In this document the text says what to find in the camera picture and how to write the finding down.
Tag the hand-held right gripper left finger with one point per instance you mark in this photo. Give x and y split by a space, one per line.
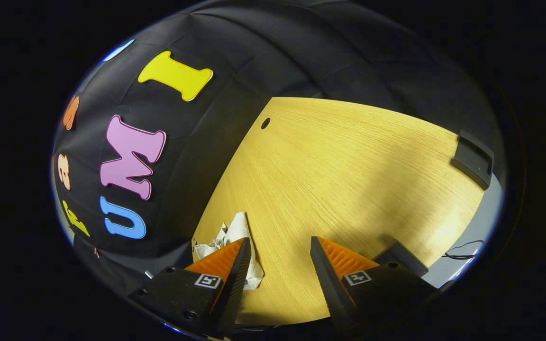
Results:
235 289

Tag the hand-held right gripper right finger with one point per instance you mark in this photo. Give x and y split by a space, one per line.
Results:
330 289

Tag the white jeans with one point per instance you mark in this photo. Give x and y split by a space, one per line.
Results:
235 232

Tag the black backdrop cloth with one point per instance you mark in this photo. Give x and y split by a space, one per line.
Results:
235 71

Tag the black table corner bracket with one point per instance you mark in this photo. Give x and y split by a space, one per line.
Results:
473 161
403 255

